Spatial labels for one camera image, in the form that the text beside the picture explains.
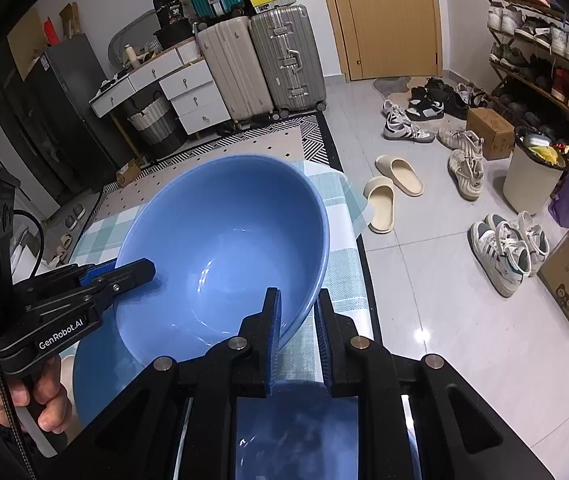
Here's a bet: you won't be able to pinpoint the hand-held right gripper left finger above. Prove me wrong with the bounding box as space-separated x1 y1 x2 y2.
29 287 283 480

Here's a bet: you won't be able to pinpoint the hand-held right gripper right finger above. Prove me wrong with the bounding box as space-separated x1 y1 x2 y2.
314 289 560 480

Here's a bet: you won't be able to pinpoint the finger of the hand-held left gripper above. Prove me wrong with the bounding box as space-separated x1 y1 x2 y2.
24 258 156 323
13 260 120 303

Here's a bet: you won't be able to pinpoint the person's left hand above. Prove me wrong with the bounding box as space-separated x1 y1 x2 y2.
0 355 75 441

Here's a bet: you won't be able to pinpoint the small printed cardboard box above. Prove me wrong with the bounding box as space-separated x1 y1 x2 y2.
116 157 145 186

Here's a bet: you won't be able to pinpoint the beige slipper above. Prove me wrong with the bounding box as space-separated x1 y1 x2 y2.
363 176 396 234
375 155 425 197

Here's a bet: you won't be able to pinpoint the dark grey fridge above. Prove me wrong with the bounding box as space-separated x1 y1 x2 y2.
22 32 132 191

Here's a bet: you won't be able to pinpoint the white and grey basket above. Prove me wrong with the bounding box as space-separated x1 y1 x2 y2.
128 100 185 143

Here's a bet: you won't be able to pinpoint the black tall cabinet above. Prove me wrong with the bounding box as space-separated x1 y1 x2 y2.
0 60 65 211

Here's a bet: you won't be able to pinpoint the white desk with drawers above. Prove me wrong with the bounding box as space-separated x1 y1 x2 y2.
89 35 232 136

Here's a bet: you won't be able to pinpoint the scattered pairs of sneakers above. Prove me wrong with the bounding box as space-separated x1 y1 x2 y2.
381 76 551 299

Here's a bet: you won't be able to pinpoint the beige suitcase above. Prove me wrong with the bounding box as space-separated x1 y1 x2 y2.
195 16 275 122

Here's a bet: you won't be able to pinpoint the flat cardboard sheet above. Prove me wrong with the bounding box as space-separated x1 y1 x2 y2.
7 22 48 81

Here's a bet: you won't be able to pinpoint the oval mirror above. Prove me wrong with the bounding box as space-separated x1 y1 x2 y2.
108 12 162 68

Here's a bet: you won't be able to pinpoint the black storage box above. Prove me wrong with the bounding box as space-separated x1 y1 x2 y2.
153 22 198 47

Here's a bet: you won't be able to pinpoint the small open cardboard box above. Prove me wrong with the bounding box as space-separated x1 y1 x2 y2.
59 2 81 41

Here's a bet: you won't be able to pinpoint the white trash bin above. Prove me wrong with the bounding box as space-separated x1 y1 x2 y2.
503 127 567 216

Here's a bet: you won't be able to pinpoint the grey doormat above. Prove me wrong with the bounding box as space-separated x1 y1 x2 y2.
371 76 413 96

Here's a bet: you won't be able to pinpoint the brown cardboard box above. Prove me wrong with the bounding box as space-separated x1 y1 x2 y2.
465 107 516 161

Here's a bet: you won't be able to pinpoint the silver suitcase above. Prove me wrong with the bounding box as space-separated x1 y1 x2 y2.
249 4 327 113

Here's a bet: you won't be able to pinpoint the black pouch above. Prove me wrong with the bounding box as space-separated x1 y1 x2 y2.
153 0 190 28

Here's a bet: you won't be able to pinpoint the yellow and black shoebox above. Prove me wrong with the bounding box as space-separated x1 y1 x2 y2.
249 0 297 15

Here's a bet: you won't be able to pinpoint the wooden door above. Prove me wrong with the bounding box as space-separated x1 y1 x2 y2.
314 0 445 82

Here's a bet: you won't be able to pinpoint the wooden shoe rack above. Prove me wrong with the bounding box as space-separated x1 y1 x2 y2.
487 0 569 126

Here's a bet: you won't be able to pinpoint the shoe rack with shoes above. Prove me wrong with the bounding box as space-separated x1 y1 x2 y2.
477 0 569 121

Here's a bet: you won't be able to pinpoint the black cable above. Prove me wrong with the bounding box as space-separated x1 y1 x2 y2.
12 209 46 277

